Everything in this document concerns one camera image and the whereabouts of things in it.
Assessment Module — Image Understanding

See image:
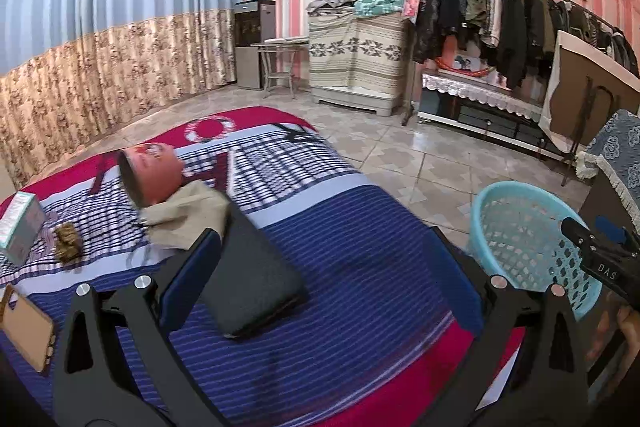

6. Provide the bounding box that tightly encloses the brown hair scrunchie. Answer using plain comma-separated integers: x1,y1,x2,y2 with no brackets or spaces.
54,223,83,264

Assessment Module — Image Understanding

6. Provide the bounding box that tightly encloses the teal printed clothing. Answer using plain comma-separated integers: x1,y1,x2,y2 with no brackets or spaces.
355,0,407,18

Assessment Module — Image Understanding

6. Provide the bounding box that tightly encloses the row of hanging clothes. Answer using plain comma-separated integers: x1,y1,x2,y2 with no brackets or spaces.
412,0,640,90

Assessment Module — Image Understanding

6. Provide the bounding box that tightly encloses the black padded case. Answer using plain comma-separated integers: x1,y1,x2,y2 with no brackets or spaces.
202,202,310,340

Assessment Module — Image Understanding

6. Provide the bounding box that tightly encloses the red curved ornament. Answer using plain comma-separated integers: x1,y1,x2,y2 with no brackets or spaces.
435,54,493,78

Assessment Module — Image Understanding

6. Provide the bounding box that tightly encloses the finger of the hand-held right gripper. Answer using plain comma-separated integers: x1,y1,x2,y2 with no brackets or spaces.
560,217,598,258
594,216,629,244

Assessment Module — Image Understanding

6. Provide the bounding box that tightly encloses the black glass tv stand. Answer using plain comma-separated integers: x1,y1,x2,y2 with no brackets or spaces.
417,72,566,158

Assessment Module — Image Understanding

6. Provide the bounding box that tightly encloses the beige patterned cover cloth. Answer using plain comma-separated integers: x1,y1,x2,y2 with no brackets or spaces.
307,14,408,95

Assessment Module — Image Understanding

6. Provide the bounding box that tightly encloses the beige cloth bag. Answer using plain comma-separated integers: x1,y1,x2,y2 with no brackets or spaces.
137,181,231,250

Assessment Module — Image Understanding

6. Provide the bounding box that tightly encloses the grey water dispenser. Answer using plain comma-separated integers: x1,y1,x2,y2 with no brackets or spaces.
234,0,277,90

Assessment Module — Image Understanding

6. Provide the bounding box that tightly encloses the blue fringed patterned cloth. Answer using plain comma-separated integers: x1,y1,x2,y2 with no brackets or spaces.
575,109,640,218

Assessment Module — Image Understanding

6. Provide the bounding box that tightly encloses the small round metal table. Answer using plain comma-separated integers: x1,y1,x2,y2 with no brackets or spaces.
250,38,310,100

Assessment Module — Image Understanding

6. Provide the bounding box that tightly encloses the striped red blue blanket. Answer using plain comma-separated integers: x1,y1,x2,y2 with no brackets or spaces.
0,106,526,427

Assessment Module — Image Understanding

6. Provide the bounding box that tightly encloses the metal clothes rack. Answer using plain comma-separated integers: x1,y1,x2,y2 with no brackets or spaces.
401,0,640,128

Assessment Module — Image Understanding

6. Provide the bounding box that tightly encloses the light blue plastic basket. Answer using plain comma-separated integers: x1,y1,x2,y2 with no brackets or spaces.
469,181,603,323

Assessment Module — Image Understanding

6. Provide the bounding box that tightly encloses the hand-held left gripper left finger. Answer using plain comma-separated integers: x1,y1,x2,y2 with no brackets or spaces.
52,227,231,427

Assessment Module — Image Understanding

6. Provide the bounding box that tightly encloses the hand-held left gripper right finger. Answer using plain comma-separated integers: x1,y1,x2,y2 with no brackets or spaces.
415,227,591,427

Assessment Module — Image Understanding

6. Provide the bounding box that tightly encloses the phone in tan case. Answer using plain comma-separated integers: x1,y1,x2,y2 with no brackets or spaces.
0,284,57,374

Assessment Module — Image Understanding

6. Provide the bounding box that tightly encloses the teal paper box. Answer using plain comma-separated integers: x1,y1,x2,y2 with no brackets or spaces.
0,192,48,267

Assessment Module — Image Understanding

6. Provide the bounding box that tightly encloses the white lace cloth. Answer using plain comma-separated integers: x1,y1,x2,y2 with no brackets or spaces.
421,73,546,120

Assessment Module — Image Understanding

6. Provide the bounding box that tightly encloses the tan folding table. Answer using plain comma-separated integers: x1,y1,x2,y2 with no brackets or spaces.
540,31,640,188

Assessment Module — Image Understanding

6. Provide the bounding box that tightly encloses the person's right hand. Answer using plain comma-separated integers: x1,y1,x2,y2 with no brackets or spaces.
590,304,640,363

